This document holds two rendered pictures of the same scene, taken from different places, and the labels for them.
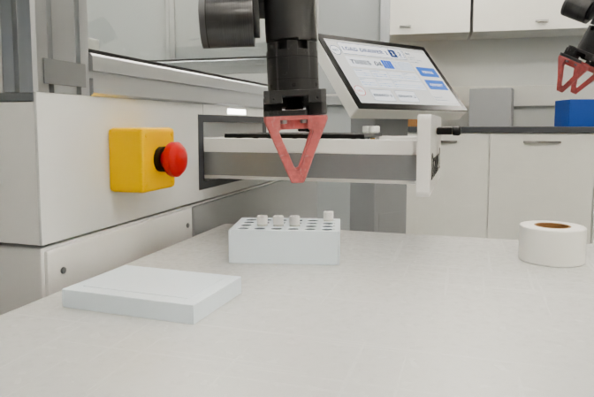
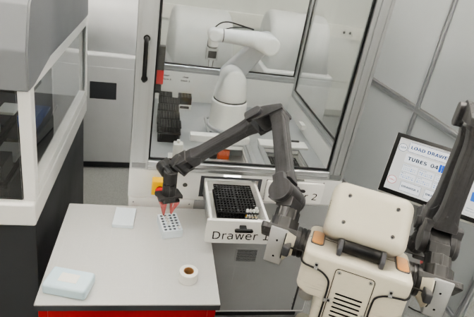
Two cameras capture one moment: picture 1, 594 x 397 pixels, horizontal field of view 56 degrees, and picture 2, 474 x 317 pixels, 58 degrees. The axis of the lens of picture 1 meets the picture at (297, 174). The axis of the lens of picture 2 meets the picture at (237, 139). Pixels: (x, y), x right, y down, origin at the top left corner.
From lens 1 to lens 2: 1.73 m
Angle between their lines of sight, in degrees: 61
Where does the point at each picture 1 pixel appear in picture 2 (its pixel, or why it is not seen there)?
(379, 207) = not seen: hidden behind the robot
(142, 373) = (89, 228)
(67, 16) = (140, 154)
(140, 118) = not seen: hidden behind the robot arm
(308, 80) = (164, 193)
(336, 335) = (111, 244)
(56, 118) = (135, 173)
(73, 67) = (141, 164)
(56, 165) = (133, 182)
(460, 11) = not seen: outside the picture
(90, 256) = (142, 201)
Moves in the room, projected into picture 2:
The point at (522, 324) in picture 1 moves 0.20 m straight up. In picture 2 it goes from (125, 268) to (128, 225)
